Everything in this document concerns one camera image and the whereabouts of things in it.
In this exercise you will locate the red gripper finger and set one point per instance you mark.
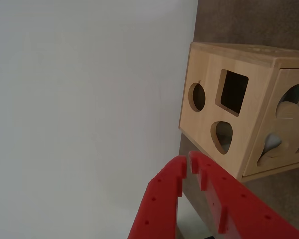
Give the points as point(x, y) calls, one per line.
point(239, 211)
point(159, 199)

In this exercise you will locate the wooden shape sorter box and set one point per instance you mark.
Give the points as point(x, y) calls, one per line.
point(206, 74)

